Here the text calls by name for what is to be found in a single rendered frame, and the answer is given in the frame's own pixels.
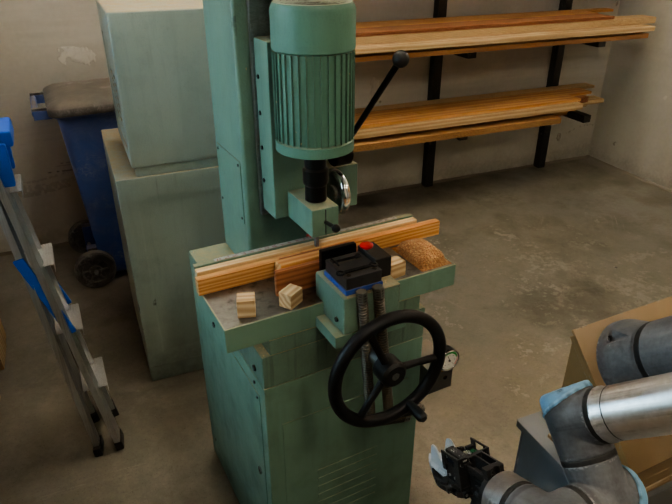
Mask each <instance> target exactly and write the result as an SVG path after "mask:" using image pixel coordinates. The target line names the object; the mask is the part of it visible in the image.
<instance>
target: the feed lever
mask: <svg viewBox="0 0 672 504"><path fill-rule="evenodd" d="M392 61H393V66H392V67H391V69H390V71H389V72H388V74H387V75H386V77H385V79H384V80H383V82H382V83H381V85H380V86H379V88H378V90H377V91H376V93H375V94H374V96H373V97H372V99H371V101H370V102H369V104H368V105H367V107H366V108H365V110H364V112H363V113H362V115H361V116H360V118H359V119H358V121H357V123H356V124H355V126H354V136H355V135H356V133H357V132H358V130H359V129H360V127H361V126H362V124H363V123H364V121H365V120H366V118H367V117H368V115H369V113H370V112H371V110H372V109H373V107H374V106H375V104H376V103H377V101H378V100H379V98H380V97H381V95H382V94H383V92H384V90H385V89H386V87H387V86H388V84H389V83H390V81H391V80H392V78H393V77H394V75H395V74H396V72H397V71H398V69H399V68H404V67H406V66H407V65H408V63H409V55H408V53H407V52H406V51H403V50H399V51H397V52H395V53H394V55H393V57H392ZM353 157H354V153H353V151H352V152H350V153H349V154H347V155H344V156H342V157H338V158H333V159H327V160H328V161H329V163H330V164H331V165H332V166H334V167H335V166H340V165H345V164H350V163H351V162H352V160H353Z"/></svg>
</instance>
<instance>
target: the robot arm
mask: <svg viewBox="0 0 672 504"><path fill-rule="evenodd" d="M596 359H597V365H598V369H599V372H600V375H601V377H602V379H603V381H604V383H605V384H606V386H602V385H600V386H595V387H593V385H592V383H591V382H590V381H589V380H583V381H580V382H577V383H574V384H571V385H569V386H566V387H563V388H560V389H557V390H554V391H552V392H549V393H546V394H544V395H542V396H541V398H540V405H541V408H542V412H543V418H544V419H545V420H546V423H547V426H548V429H549V431H550V434H551V437H552V440H553V443H554V445H555V448H556V451H557V454H558V456H559V459H560V462H561V465H562V469H563V471H564V474H565V477H566V479H567V482H568V485H566V486H563V487H561V488H558V489H556V490H554V491H551V492H546V491H544V490H542V489H541V488H539V487H538V486H536V485H534V484H532V483H531V482H529V481H527V480H526V479H524V478H523V477H521V476H519V475H518V474H516V473H514V472H512V471H504V464H503V463H502V462H500V461H498V460H497V459H495V458H493V457H492V456H490V451H489V447H488V446H486V445H484V444H483V443H481V442H479V441H477V440H476V439H474V438H472V437H470V441H471V443H470V444H469V445H466V446H465V447H463V446H459V447H457V448H456V447H455V445H454V443H453V441H452V440H451V439H450V438H447V439H446V442H445V451H444V450H443V449H441V453H439V451H438V449H437V447H436V446H435V445H434V444H432V445H431V453H429V457H428V459H429V465H430V468H431V471H432V474H433V477H434V480H435V482H436V484H437V486H438V487H439V488H441V489H442V490H444V491H446V492H447V493H448V494H450V493H452V494H453V495H454V496H457V498H464V499H467V498H469V497H470V498H471V499H472V500H471V503H470V504H648V496H647V492H646V489H645V486H644V484H643V482H642V481H641V480H640V478H639V477H638V475H637V474H636V473H635V472H634V471H633V470H632V469H630V468H629V467H627V466H625V465H622V464H621V461H620V459H619V456H618V454H617V450H616V448H615V445H614V443H618V442H620V441H625V440H633V439H641V438H649V437H657V436H666V435H672V315H671V316H668V317H664V318H661V319H657V320H654V321H650V322H649V321H643V320H637V319H623V320H619V321H616V322H613V323H611V324H609V325H608V326H607V327H606V328H605V329H604V330H603V331H602V333H601V334H600V337H599V339H598V342H597V348H596ZM475 442H476V443H478V444H479V445H481V446H483V449H480V450H478V449H476V443H475Z"/></svg>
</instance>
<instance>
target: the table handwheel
mask: <svg viewBox="0 0 672 504"><path fill-rule="evenodd" d="M402 323H415V324H419V325H421V326H423V327H425V328H426V329H427V330H428V331H429V333H430V334H431V336H432V340H433V347H434V348H433V354H430V355H427V356H424V357H420V358H417V359H413V360H409V361H405V362H401V361H400V360H399V359H398V358H397V357H396V356H395V355H394V354H392V353H386V354H385V353H384V351H383V350H382V348H381V346H380V345H379V343H378V341H377V339H376V337H375V335H376V334H378V333H379V332H381V331H383V330H385V329H387V328H389V327H391V326H394V325H397V324H402ZM367 341H369V343H370V344H371V350H370V354H369V357H368V358H369V361H370V362H371V363H372V364H373V373H374V375H375V376H376V377H377V378H378V379H379V380H378V381H377V383H376V385H375V386H374V388H373V390H372V392H371V393H370V395H369V397H368V398H367V400H366V401H365V403H364V404H363V406H362V407H361V409H360V411H359V412H358V413H355V412H353V411H352V410H350V409H349V408H348V407H347V406H346V405H345V403H344V401H343V397H342V382H343V378H344V374H345V372H346V369H347V367H348V365H349V363H350V362H351V360H352V358H353V357H354V356H355V354H356V353H357V352H358V350H360V348H361V347H362V346H363V345H364V344H365V343H366V342H367ZM445 357H446V338H445V334H444V332H443V329H442V327H441V326H440V324H439V323H438V322H437V320H436V319H434V318H433V317H432V316H431V315H429V314H427V313H425V312H422V311H419V310H414V309H402V310H396V311H392V312H389V313H386V314H383V315H381V316H379V317H377V318H375V319H373V320H372V321H370V322H369V323H367V324H366V325H364V326H363V327H362V328H361V329H359V330H358V331H357V332H356V333H355V334H354V335H353V336H352V337H351V338H350V339H349V340H348V341H347V343H346V344H345V345H344V347H343V348H342V349H341V351H340V352H339V354H338V356H337V358H336V360H335V362H334V364H333V366H332V369H331V372H330V376H329V381H328V397H329V402H330V405H331V407H332V409H333V411H334V413H335V414H336V415H337V416H338V417H339V418H340V419H341V420H342V421H344V422H345V423H347V424H349V425H352V426H355V427H361V428H371V427H378V426H382V425H385V424H388V423H390V422H393V421H395V420H397V419H399V418H400V417H402V416H404V415H405V414H407V413H408V412H409V409H408V407H407V406H406V403H407V401H409V400H412V401H413V402H414V403H415V404H417V405H418V404H419V403H420V402H421V401H422V400H423V399H424V398H425V397H426V395H427V394H428V393H429V392H430V390H431V389H432V387H433V386H434V384H435V383H436V381H437V379H438V377H439V375H440V373H441V371H442V368H443V365H444V362H445ZM430 362H431V364H430V366H429V369H428V371H427V373H426V375H425V376H424V378H423V379H422V381H421V382H420V384H419V385H418V386H417V387H416V389H415V390H414V391H413V392H412V393H411V394H410V395H409V396H408V397H406V398H405V399H404V400H403V401H401V402H400V403H398V404H397V405H395V406H393V407H392V408H390V409H387V410H385V411H382V412H379V413H375V414H367V413H368V411H369V409H370V408H371V406H372V404H373V403H374V401H375V400H376V398H377V397H378V395H379V394H380V392H381V391H382V389H383V388H384V386H386V387H394V386H396V385H398V384H400V383H401V382H402V381H403V379H404V377H405V375H406V370H407V369H410V368H413V367H416V366H419V365H423V364H426V363H430Z"/></svg>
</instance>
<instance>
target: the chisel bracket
mask: <svg viewBox="0 0 672 504"><path fill-rule="evenodd" d="M288 215H289V217H290V218H291V219H292V220H293V221H294V222H295V223H297V224H298V225H299V226H300V227H301V228H302V229H303V230H304V231H305V232H307V233H308V234H309V235H310V236H311V237H312V238H315V237H319V236H324V235H328V234H332V233H334V232H333V231H332V228H330V227H329V226H327V225H326V224H324V221H325V220H327V221H329V222H331V223H332V224H338V205H337V204H336V203H334V202H333V201H332V200H330V199H329V198H328V197H327V199H326V201H324V202H320V203H311V202H308V201H306V200H305V188H300V189H295V190H290V191H288Z"/></svg>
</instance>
